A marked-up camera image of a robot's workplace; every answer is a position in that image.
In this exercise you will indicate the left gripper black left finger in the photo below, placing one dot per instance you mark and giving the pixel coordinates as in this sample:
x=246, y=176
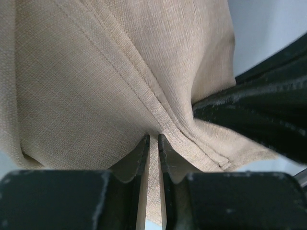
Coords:
x=112, y=199

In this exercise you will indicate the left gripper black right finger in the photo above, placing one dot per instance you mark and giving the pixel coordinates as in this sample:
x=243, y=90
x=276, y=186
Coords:
x=195, y=200

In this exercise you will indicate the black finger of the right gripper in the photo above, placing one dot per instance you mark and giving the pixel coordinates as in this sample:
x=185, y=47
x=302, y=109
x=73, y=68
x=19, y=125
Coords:
x=268, y=104

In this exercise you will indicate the beige cloth napkin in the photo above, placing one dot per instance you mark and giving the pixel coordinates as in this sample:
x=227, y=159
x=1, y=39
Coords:
x=82, y=81

